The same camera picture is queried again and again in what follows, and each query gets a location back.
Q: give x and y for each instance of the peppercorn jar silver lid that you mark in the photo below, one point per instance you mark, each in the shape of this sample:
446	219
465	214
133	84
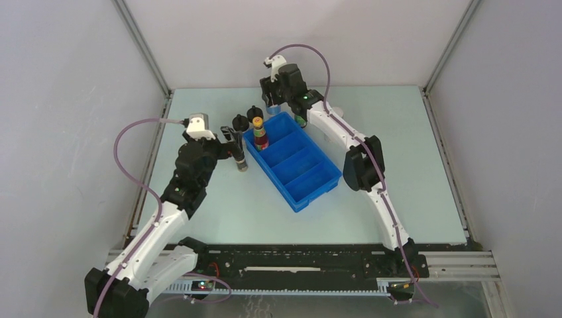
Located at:
273	110

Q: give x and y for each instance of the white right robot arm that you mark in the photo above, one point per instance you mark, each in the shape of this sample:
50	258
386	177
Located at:
363	169

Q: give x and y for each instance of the tall green-label sauce bottle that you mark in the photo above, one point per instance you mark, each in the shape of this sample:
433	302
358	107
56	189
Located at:
300	121

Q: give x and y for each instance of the peppercorn jar blue label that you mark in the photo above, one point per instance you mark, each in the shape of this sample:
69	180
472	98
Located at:
338	111

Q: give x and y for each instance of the black-lid spout jar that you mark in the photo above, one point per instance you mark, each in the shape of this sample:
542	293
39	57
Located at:
240	123
254	112

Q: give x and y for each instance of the blue divided plastic bin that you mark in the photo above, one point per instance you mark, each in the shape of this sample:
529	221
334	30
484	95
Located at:
293	162

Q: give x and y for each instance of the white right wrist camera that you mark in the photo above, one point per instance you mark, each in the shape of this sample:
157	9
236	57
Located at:
274	64

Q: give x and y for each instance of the black-lid spout jar front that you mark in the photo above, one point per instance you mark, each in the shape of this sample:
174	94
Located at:
240	123

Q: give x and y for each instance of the black-lid spout jar rear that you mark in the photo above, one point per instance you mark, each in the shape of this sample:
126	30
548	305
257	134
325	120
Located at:
254	112

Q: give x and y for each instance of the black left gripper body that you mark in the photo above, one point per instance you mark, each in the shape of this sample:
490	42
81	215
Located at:
217	150

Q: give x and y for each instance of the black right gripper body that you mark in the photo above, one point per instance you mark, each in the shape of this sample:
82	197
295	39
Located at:
280	95

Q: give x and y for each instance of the black spice shaker front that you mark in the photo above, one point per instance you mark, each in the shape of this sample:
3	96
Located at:
241	162

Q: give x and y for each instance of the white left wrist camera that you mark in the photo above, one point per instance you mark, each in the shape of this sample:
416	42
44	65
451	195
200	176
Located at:
198	127

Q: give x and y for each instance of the short yellow-cap sauce bottle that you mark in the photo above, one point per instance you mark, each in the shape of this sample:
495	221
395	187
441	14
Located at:
261	140

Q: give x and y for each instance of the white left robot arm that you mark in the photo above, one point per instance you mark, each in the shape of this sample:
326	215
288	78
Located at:
128	285

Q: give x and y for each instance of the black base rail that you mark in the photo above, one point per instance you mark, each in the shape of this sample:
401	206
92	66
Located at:
306	267

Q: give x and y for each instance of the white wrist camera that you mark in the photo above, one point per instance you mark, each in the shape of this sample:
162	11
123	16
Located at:
198	127
274	64

